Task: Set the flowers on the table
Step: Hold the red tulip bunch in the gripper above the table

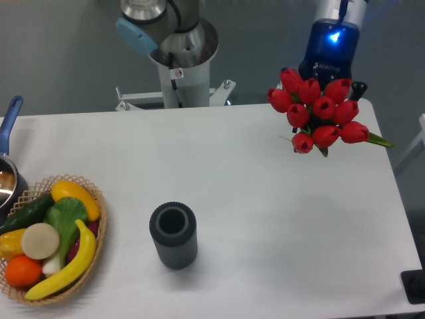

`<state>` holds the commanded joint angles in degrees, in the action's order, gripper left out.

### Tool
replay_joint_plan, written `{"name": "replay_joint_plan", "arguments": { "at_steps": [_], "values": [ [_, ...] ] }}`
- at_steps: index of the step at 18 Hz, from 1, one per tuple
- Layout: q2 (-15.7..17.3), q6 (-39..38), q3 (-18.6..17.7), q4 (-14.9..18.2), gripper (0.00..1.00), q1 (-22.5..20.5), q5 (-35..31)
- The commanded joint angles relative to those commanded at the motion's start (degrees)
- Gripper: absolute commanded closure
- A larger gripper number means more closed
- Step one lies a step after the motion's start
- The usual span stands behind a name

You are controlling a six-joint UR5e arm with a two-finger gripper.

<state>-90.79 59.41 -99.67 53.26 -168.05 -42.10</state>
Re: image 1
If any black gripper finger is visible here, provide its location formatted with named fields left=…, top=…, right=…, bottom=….
left=350, top=81, right=367, bottom=101

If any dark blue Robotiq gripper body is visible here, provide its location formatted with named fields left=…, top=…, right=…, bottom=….
left=298, top=19, right=360, bottom=87

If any red tulip bouquet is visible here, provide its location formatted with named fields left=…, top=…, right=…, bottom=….
left=267, top=68, right=394, bottom=158

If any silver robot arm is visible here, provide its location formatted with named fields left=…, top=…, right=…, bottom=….
left=116, top=1, right=368, bottom=108

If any black device at edge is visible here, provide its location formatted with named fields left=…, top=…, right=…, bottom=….
left=400, top=269, right=424, bottom=304

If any dark grey ribbed vase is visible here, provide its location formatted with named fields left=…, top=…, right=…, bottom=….
left=149, top=201, right=198, bottom=270

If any dark red plastic vegetable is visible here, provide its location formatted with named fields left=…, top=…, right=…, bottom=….
left=66, top=221, right=99, bottom=264

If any yellow plastic squash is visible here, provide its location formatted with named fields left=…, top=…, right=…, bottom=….
left=51, top=180, right=100, bottom=222

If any green plastic bok choy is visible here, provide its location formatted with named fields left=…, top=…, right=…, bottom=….
left=42, top=197, right=88, bottom=277

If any yellow plastic banana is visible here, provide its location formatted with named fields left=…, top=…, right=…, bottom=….
left=25, top=219, right=96, bottom=301

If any woven wicker basket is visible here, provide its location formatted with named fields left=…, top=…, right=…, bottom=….
left=1, top=173, right=107, bottom=306

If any green plastic cucumber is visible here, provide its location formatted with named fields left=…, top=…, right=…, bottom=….
left=1, top=193, right=55, bottom=235

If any beige round slice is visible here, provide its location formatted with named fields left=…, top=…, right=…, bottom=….
left=21, top=223, right=59, bottom=260

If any yellow plastic bell pepper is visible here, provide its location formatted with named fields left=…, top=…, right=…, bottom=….
left=1, top=229, right=26, bottom=260

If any orange plastic fruit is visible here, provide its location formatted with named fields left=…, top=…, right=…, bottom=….
left=5, top=255, right=42, bottom=287

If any white frame at right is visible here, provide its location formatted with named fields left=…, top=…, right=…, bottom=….
left=393, top=114, right=424, bottom=177

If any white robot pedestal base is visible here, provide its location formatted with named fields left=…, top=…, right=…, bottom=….
left=116, top=60, right=236, bottom=111

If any blue handled saucepan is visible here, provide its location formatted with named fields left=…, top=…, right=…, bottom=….
left=1, top=96, right=29, bottom=224

